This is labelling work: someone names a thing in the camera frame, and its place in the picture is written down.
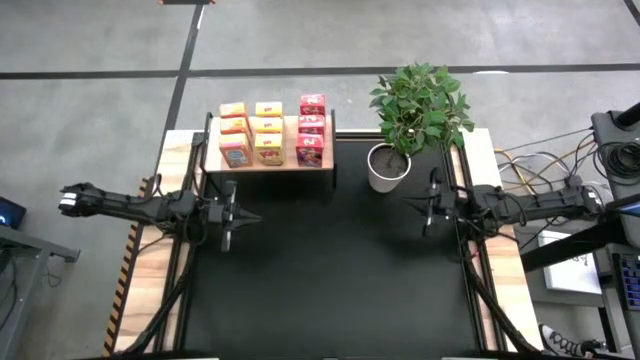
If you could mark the orange Mini Wheats cereal box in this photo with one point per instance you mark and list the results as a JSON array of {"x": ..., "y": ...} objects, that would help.
[
  {"x": 233, "y": 109},
  {"x": 234, "y": 125},
  {"x": 235, "y": 150}
]

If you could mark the green leafy plant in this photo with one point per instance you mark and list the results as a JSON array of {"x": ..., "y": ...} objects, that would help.
[{"x": 420, "y": 105}]

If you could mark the wooden shelf with black frame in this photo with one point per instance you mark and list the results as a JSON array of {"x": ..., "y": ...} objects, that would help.
[{"x": 290, "y": 155}]

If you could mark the red Froot Loops cereal box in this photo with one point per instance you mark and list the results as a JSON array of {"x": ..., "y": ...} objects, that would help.
[
  {"x": 309, "y": 150},
  {"x": 311, "y": 124},
  {"x": 312, "y": 104}
]

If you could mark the yellow Pops cereal box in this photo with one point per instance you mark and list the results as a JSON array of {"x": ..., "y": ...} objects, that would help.
[
  {"x": 269, "y": 109},
  {"x": 270, "y": 149},
  {"x": 268, "y": 125}
]

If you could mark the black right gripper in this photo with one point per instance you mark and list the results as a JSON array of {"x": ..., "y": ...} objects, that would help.
[{"x": 452, "y": 205}]

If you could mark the white board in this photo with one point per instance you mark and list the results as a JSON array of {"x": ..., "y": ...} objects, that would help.
[{"x": 570, "y": 270}]

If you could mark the grey desk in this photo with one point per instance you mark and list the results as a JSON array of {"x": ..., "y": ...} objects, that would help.
[{"x": 30, "y": 245}]

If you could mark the black table mat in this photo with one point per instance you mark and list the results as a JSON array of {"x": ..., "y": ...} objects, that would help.
[{"x": 330, "y": 280}]

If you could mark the black aluminium frame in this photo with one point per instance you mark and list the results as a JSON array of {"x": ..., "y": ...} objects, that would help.
[
  {"x": 475, "y": 300},
  {"x": 165, "y": 300}
]

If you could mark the yellow black hazard tape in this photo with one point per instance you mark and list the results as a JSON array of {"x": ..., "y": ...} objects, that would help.
[{"x": 120, "y": 290}]

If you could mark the blue-lit black device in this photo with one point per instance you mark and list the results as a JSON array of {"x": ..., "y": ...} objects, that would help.
[{"x": 10, "y": 212}]

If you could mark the black desk beam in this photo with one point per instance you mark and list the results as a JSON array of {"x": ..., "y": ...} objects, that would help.
[{"x": 565, "y": 247}]

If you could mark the grey equipment cart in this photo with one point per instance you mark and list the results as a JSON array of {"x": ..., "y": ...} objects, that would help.
[{"x": 607, "y": 130}]

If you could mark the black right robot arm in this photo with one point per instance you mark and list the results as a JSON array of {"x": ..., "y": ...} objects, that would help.
[{"x": 540, "y": 205}]

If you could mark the black keyboard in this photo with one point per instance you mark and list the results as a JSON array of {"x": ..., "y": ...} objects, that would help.
[{"x": 631, "y": 280}]

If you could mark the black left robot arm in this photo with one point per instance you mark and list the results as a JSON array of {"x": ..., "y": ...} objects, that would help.
[{"x": 125, "y": 205}]

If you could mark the person's shoe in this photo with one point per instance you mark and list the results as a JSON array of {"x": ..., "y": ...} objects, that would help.
[{"x": 557, "y": 340}]

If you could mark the black power strip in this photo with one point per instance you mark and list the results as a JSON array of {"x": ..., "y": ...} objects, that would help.
[{"x": 573, "y": 181}]

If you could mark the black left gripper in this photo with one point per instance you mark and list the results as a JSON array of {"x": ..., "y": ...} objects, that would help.
[{"x": 222, "y": 212}]

